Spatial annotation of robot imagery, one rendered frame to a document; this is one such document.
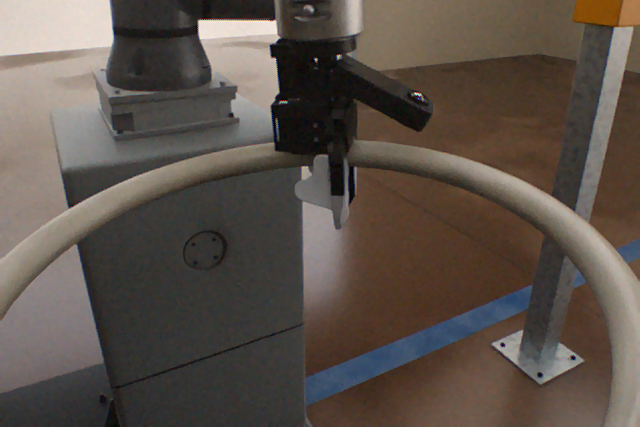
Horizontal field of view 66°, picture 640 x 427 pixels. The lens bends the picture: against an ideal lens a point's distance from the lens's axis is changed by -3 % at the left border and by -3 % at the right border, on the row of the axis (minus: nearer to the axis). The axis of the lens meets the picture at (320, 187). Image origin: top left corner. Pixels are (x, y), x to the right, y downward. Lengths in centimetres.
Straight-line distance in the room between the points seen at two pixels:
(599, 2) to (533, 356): 103
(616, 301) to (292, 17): 36
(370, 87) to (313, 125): 7
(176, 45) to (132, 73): 9
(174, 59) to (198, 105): 9
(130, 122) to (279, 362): 58
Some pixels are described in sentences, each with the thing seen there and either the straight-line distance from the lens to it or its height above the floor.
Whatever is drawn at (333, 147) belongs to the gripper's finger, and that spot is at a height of 95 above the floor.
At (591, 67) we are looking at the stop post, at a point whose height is 90.
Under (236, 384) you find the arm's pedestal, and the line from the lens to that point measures 113.
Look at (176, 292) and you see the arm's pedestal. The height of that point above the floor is 59.
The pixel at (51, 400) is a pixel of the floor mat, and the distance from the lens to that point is 168.
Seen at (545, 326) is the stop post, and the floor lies 15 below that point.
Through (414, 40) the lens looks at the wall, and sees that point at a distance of 620.
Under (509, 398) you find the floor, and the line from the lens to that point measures 163.
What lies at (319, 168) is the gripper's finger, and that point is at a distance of 56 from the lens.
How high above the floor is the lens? 112
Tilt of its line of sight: 24 degrees down
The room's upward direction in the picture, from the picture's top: straight up
